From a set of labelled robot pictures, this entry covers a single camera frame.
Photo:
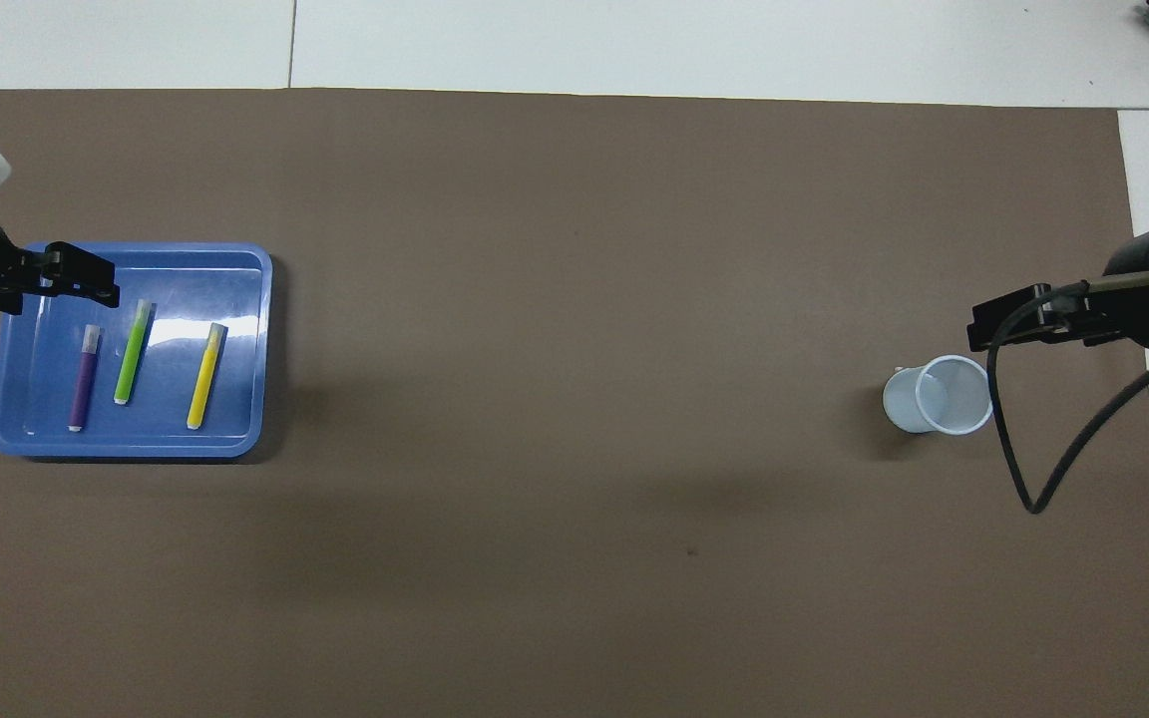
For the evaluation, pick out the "green highlighter pen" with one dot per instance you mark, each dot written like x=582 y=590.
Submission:
x=133 y=354

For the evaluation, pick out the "purple highlighter pen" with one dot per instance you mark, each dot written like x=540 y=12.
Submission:
x=84 y=384

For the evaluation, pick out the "yellow highlighter pen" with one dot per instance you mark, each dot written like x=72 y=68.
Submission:
x=205 y=379

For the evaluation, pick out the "blue plastic tray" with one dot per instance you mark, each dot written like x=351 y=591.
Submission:
x=166 y=429

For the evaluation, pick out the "clear plastic measuring cup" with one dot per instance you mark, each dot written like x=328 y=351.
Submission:
x=944 y=399

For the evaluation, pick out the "brown table mat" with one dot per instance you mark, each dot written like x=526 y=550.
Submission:
x=574 y=299

